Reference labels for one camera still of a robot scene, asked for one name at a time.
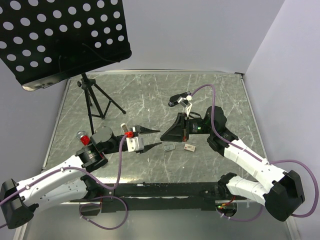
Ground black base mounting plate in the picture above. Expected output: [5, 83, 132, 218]
[71, 182, 233, 213]

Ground red cylindrical object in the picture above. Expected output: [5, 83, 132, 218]
[76, 130, 91, 146]

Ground aluminium extrusion rail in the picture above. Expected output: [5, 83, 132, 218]
[23, 181, 290, 206]

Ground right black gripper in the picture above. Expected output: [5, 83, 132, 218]
[161, 112, 214, 142]

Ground black tripod stand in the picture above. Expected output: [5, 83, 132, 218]
[77, 73, 127, 134]

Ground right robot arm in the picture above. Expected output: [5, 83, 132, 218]
[160, 106, 305, 222]

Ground black perforated music stand desk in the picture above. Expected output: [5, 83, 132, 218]
[0, 0, 132, 92]

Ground black stapler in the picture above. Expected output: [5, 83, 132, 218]
[168, 91, 192, 107]

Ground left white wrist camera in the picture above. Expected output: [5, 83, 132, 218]
[125, 131, 144, 152]

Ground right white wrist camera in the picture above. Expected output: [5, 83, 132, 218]
[177, 95, 192, 117]

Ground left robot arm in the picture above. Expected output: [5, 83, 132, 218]
[0, 123, 156, 229]

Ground staple tray with staples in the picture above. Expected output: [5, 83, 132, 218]
[163, 144, 176, 152]

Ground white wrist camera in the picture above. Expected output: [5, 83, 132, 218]
[125, 131, 144, 152]
[177, 95, 192, 117]

